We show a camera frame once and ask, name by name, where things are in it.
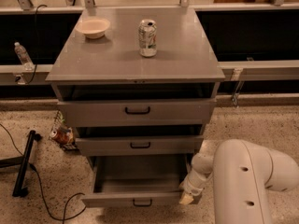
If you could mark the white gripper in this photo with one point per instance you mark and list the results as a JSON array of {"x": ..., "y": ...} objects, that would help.
[{"x": 192, "y": 188}]

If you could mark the grey bottom drawer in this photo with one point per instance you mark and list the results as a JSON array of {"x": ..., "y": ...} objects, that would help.
[{"x": 139, "y": 181}]

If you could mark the grey drawer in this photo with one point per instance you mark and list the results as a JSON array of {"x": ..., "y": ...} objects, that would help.
[
  {"x": 139, "y": 181},
  {"x": 140, "y": 145},
  {"x": 137, "y": 112}
]

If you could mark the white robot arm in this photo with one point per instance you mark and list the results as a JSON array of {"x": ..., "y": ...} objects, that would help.
[{"x": 242, "y": 173}]

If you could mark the grey middle drawer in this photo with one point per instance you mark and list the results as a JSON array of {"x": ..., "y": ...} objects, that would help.
[{"x": 140, "y": 145}]

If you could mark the grey drawer cabinet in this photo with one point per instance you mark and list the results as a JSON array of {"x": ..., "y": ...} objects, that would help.
[{"x": 112, "y": 69}]

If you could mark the grey top drawer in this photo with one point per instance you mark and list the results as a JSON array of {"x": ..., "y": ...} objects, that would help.
[{"x": 137, "y": 112}]

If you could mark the orange snack bag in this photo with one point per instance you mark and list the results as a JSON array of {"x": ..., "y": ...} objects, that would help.
[{"x": 60, "y": 137}]

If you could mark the grey metal railing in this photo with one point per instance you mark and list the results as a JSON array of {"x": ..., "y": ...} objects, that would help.
[{"x": 252, "y": 71}]

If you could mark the black stand leg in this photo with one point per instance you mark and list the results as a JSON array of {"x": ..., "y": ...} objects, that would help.
[{"x": 22, "y": 161}]

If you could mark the white green soda can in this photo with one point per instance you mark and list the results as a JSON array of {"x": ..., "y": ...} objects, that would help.
[{"x": 147, "y": 31}]

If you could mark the beige bowl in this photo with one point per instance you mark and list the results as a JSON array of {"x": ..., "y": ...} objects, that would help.
[{"x": 93, "y": 28}]

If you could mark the clear plastic water bottle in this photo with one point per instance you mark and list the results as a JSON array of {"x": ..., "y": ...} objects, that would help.
[{"x": 24, "y": 57}]

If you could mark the metal clamp bracket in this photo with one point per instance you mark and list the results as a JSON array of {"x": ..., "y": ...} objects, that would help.
[{"x": 238, "y": 85}]

